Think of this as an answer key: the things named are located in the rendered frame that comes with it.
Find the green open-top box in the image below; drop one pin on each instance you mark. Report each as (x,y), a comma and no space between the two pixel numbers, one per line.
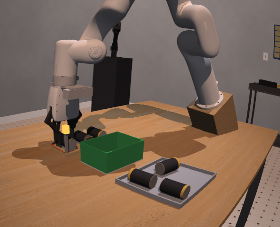
(111,152)

